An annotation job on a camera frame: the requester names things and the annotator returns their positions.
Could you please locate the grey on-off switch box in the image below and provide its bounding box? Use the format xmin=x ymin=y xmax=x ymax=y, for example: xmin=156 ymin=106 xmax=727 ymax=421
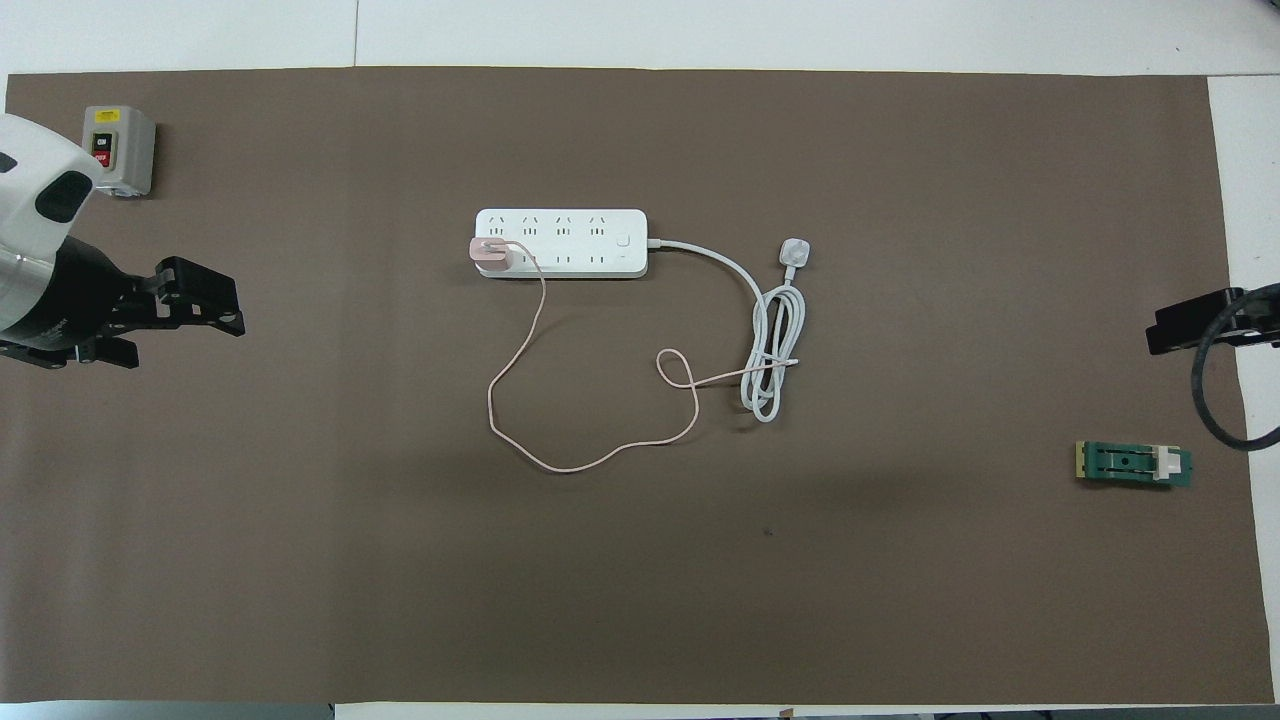
xmin=82 ymin=105 xmax=157 ymax=199

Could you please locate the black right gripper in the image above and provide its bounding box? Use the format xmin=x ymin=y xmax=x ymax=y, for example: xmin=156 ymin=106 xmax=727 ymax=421
xmin=1146 ymin=285 xmax=1280 ymax=356

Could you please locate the brown table mat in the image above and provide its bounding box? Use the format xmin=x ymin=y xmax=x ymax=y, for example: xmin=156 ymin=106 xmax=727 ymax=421
xmin=0 ymin=66 xmax=1276 ymax=706

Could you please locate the white power cord with plug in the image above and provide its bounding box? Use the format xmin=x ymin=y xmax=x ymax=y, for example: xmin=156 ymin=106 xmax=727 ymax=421
xmin=645 ymin=236 xmax=811 ymax=424

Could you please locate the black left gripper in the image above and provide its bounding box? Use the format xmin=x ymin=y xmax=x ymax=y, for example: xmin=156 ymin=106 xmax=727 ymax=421
xmin=0 ymin=238 xmax=246 ymax=371

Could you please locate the white power strip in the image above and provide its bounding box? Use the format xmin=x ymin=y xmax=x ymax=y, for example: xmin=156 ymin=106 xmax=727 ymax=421
xmin=474 ymin=208 xmax=650 ymax=280

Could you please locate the pink charging cable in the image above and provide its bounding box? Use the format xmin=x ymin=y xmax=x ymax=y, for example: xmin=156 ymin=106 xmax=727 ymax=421
xmin=487 ymin=238 xmax=801 ymax=473

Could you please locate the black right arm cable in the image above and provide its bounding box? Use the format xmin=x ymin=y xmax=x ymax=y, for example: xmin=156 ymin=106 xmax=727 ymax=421
xmin=1190 ymin=290 xmax=1280 ymax=452

